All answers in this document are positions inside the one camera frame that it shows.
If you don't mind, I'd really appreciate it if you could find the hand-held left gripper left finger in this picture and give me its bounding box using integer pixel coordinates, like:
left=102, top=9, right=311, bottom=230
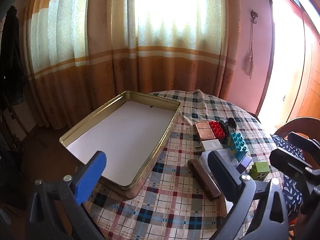
left=27, top=151, right=108, bottom=240

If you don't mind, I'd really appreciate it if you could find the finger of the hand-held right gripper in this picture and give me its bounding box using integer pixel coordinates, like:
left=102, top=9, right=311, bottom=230
left=269, top=147, right=311, bottom=180
left=287, top=131, right=317, bottom=153

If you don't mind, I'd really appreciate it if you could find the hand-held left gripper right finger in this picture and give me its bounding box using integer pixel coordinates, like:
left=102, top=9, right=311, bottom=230
left=207, top=151, right=290, bottom=240

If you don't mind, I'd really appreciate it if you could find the purple block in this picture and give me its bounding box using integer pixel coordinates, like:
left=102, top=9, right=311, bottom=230
left=235, top=155, right=252, bottom=174

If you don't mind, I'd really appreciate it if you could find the green cube with ball print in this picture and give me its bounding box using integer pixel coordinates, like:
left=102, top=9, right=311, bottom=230
left=249, top=162, right=270, bottom=181

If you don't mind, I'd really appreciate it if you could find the white charger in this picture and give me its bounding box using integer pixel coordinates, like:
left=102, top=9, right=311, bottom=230
left=201, top=140, right=222, bottom=153

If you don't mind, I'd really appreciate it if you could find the blue building block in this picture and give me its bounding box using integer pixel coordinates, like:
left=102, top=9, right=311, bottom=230
left=226, top=132, right=249, bottom=159

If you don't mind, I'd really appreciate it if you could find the red building block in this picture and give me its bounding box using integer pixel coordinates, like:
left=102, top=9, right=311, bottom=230
left=209, top=121, right=227, bottom=140

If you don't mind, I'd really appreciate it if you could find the copper coloured box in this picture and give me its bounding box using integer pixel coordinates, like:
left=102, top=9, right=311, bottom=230
left=194, top=121, right=216, bottom=142

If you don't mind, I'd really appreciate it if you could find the black sequin hair accessory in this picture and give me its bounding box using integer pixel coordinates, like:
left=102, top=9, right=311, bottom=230
left=223, top=117, right=237, bottom=140

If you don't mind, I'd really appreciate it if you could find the gold metal tin box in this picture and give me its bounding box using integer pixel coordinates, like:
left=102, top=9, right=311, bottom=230
left=59, top=90, right=181, bottom=200

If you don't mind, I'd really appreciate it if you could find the brown wooden brush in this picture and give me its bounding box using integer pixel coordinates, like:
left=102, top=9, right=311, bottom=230
left=187, top=158, right=222, bottom=201

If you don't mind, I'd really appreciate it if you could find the wicker chair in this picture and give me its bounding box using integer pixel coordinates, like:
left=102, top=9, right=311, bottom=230
left=274, top=117, right=320, bottom=143

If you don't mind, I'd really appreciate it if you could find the wooden wardrobe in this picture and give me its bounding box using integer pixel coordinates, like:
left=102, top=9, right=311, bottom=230
left=257, top=0, right=320, bottom=135

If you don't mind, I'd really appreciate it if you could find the white paper liner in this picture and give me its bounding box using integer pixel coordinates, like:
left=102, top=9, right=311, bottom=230
left=66, top=101, right=177, bottom=187

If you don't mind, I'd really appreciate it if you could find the dark wooden chair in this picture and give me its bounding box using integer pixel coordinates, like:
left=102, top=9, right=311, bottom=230
left=246, top=111, right=262, bottom=123

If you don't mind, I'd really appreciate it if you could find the wooden coat stand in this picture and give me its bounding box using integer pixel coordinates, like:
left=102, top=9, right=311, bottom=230
left=0, top=91, right=28, bottom=153

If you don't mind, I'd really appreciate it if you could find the orange and cream curtain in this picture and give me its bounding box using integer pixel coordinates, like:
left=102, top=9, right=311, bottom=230
left=25, top=0, right=242, bottom=130

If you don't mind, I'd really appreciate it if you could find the black coat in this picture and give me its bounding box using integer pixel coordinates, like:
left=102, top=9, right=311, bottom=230
left=1, top=6, right=28, bottom=105

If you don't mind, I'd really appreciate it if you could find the hanging tassel cord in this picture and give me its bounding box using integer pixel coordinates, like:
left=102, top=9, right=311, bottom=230
left=242, top=22, right=254, bottom=80

